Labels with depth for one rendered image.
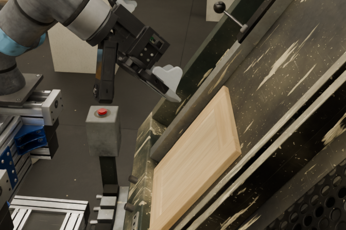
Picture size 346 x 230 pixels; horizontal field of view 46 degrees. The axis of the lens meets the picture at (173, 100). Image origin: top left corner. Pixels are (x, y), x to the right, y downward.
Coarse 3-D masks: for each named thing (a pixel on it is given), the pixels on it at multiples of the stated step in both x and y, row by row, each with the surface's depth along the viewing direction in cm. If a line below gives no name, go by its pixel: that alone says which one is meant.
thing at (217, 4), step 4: (216, 4) 122; (220, 4) 121; (224, 4) 122; (216, 8) 122; (220, 8) 122; (224, 8) 122; (216, 12) 123; (220, 12) 123; (224, 12) 122; (228, 12) 122; (228, 16) 122; (232, 16) 122; (232, 20) 122; (236, 20) 122; (240, 24) 121; (244, 24) 121; (244, 28) 120
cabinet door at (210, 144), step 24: (216, 96) 124; (216, 120) 115; (192, 144) 123; (216, 144) 108; (168, 168) 131; (192, 168) 114; (216, 168) 101; (168, 192) 121; (192, 192) 106; (168, 216) 112
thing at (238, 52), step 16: (288, 0) 114; (272, 16) 117; (256, 32) 119; (240, 48) 122; (224, 64) 125; (208, 80) 131; (224, 80) 128; (192, 96) 137; (208, 96) 131; (192, 112) 135; (176, 128) 138; (160, 144) 142; (160, 160) 146
